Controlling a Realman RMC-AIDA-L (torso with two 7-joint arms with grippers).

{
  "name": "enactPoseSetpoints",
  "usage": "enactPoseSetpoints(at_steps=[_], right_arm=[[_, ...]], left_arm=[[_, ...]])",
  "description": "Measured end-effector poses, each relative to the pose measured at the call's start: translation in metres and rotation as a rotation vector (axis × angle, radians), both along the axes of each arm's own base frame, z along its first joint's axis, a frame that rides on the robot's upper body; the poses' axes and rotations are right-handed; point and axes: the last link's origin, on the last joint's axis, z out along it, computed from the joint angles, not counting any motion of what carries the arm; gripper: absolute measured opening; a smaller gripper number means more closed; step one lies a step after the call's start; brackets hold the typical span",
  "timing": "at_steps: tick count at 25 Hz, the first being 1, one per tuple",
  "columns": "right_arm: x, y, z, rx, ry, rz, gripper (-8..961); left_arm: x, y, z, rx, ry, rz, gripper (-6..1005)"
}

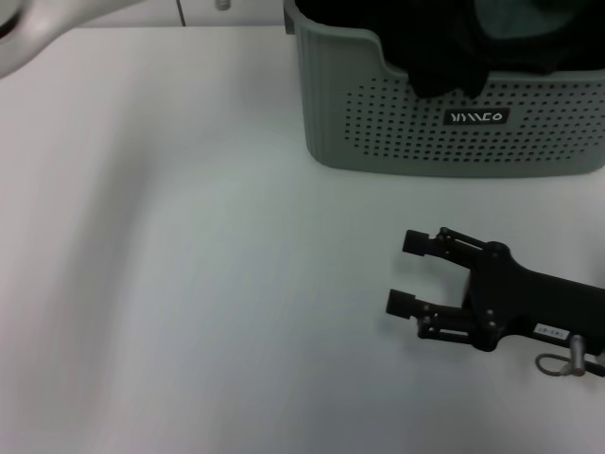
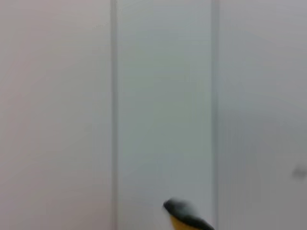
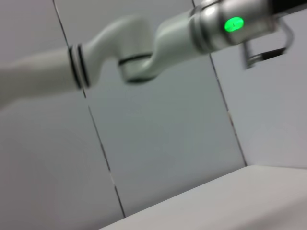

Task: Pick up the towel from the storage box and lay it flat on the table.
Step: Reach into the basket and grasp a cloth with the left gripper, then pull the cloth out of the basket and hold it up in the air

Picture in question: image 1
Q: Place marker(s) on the grey perforated storage basket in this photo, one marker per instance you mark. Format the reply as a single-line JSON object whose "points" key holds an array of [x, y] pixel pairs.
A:
{"points": [[425, 146]]}

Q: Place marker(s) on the black towel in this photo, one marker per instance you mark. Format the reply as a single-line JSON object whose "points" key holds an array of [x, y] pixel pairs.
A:
{"points": [[435, 57]]}

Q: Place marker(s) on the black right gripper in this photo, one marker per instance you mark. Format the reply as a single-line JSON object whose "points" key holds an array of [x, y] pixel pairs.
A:
{"points": [[529, 302]]}

